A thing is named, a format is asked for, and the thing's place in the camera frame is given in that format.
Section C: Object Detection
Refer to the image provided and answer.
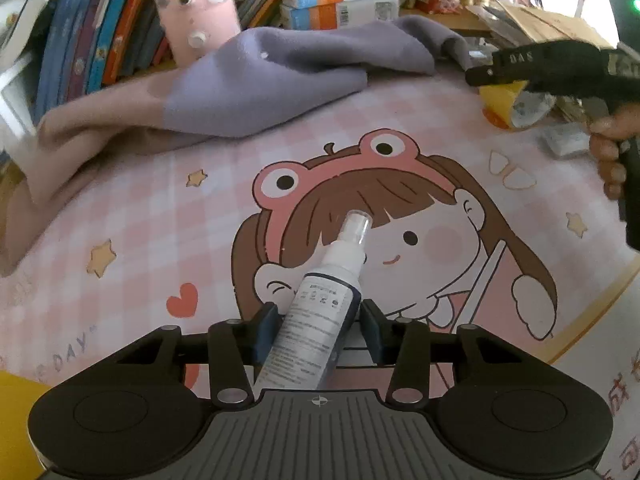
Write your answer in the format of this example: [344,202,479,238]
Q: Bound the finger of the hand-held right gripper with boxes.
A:
[465,40,612,97]

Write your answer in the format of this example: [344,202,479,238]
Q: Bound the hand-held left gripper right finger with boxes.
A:
[360,300,519,406]

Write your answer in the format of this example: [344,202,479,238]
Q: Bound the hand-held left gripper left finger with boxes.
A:
[120,302,280,407]

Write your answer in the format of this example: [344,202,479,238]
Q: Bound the white spray bottle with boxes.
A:
[252,208,374,392]

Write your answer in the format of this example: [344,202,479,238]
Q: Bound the yellow tape roll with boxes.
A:
[477,81,557,132]

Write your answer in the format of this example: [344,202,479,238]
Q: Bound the person's right hand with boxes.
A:
[588,110,640,201]

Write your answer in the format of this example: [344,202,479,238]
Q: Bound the pile of paper envelopes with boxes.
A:
[466,0,617,54]

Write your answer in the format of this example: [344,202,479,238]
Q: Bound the small white packet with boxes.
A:
[541,121,589,157]

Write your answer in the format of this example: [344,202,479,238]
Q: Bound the pink checkered desk mat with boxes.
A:
[0,59,640,403]

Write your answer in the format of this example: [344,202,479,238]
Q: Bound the pink and purple blanket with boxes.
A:
[0,14,474,279]

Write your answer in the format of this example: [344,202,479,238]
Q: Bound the pink cartoon humidifier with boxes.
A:
[144,0,242,69]

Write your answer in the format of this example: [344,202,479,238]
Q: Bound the row of colourful books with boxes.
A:
[34,0,497,112]

